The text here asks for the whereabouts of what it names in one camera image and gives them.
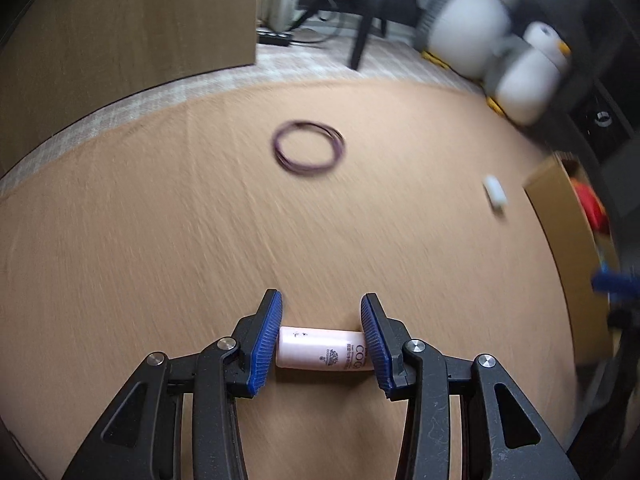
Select black tangled cables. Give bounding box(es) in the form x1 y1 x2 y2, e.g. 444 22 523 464
295 5 351 46

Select small penguin plush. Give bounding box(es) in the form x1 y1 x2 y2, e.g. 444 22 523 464
482 21 573 126

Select small pink bottle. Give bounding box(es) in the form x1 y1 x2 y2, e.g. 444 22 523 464
276 326 375 373

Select cardboard box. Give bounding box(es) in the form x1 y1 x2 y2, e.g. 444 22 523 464
522 152 626 366

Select large light wood board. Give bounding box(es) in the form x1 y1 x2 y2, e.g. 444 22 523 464
0 0 266 176

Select red drawstring bag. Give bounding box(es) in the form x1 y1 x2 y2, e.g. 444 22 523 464
570 180 611 233

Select black power strip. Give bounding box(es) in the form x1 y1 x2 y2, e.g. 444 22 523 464
256 29 293 47

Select large penguin plush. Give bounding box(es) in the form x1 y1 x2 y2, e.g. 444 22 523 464
415 0 521 78

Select small white cap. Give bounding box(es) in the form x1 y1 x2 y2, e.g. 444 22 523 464
482 175 508 211

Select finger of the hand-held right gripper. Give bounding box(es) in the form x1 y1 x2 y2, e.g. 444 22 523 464
606 306 640 333
591 265 640 306

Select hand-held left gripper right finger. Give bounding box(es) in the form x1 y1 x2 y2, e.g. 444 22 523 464
360 292 581 480

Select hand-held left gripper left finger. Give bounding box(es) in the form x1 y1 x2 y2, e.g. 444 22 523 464
60 288 284 480

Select dark hair ties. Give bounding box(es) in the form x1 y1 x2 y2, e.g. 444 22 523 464
272 120 346 177

